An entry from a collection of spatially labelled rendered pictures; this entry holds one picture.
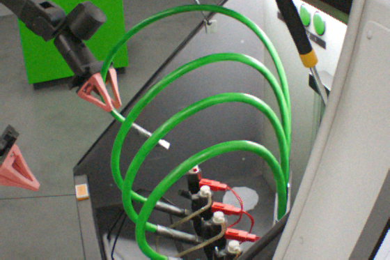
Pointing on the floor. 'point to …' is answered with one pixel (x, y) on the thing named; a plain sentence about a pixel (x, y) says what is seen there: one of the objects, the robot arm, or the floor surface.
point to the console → (347, 141)
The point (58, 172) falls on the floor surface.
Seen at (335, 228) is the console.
